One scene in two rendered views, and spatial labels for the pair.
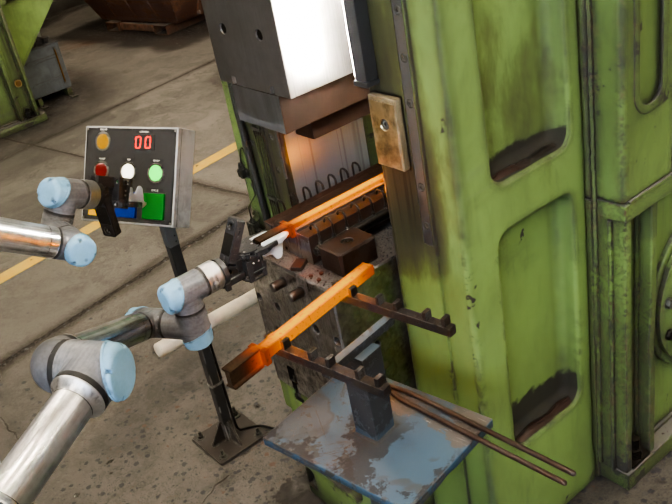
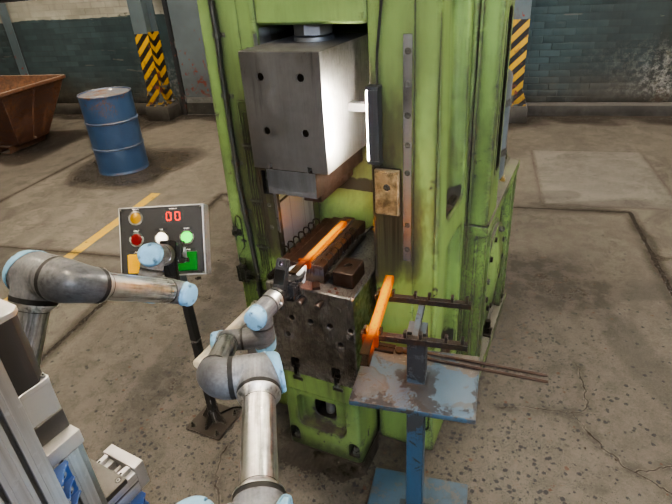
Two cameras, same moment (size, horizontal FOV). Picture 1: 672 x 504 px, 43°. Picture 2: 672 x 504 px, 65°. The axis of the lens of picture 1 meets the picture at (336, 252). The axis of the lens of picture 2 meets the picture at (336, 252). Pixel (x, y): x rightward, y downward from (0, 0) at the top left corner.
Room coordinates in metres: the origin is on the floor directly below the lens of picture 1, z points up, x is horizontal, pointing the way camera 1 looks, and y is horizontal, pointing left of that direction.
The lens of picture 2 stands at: (0.36, 0.85, 2.00)
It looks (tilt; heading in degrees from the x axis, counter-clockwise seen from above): 29 degrees down; 331
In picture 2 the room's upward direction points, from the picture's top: 4 degrees counter-clockwise
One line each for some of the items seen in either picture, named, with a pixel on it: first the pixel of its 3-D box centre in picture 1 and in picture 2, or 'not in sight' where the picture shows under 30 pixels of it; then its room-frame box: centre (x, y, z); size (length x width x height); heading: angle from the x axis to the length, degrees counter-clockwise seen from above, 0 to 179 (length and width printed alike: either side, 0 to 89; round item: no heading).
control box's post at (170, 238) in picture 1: (193, 313); (194, 336); (2.39, 0.49, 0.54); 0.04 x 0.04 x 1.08; 34
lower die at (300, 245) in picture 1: (348, 206); (324, 245); (2.10, -0.06, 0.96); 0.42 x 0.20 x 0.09; 124
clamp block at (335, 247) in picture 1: (349, 252); (349, 272); (1.86, -0.03, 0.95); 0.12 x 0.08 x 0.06; 124
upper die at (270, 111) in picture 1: (325, 79); (317, 164); (2.10, -0.06, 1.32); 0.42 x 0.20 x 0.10; 124
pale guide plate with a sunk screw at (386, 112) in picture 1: (388, 131); (387, 192); (1.79, -0.17, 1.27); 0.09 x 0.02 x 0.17; 34
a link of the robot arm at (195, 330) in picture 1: (188, 325); (259, 337); (1.78, 0.39, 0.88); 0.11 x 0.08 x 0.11; 66
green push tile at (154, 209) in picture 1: (154, 206); (188, 261); (2.24, 0.48, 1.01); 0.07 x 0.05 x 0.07; 59
